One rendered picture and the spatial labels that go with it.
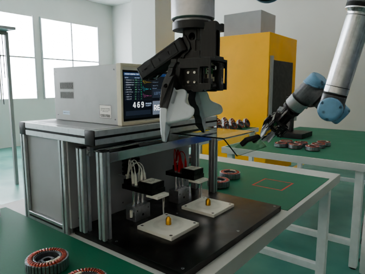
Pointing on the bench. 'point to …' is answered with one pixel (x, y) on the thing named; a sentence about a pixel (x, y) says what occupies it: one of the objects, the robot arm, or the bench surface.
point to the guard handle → (250, 139)
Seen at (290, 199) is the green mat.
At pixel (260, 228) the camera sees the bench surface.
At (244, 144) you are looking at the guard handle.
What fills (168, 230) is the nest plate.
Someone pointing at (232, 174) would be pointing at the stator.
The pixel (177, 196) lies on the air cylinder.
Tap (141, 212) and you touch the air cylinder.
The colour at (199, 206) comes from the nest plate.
